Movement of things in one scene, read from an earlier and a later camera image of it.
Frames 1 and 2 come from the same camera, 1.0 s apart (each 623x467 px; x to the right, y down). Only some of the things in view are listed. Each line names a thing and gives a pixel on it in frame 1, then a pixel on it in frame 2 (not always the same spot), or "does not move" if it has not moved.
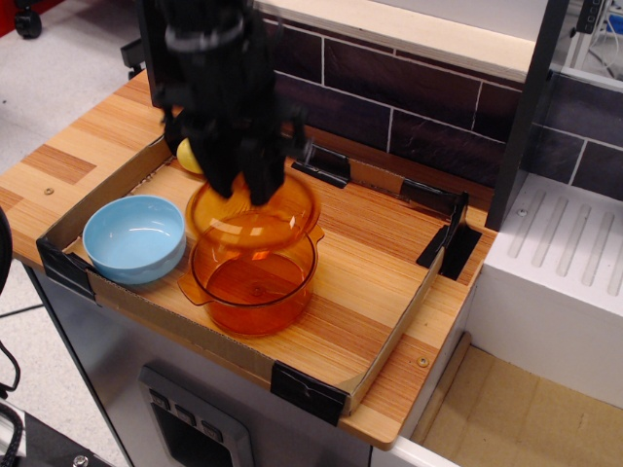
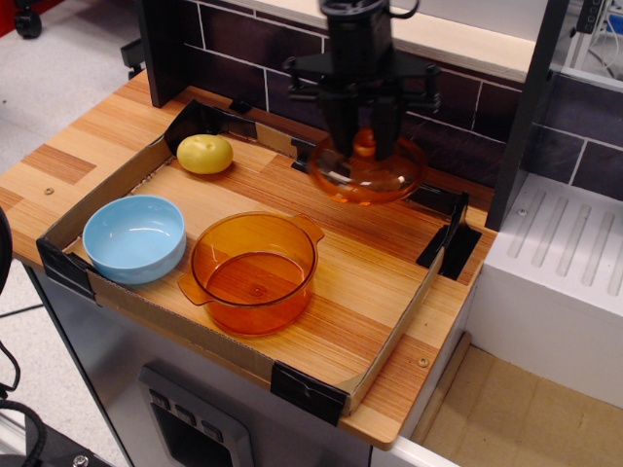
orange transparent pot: (258, 291) does not move
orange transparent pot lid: (238, 220) to (366, 179)
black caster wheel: (27, 22) does not move
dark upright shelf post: (518, 161) does not move
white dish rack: (550, 293) does not move
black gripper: (223, 96) to (361, 63)
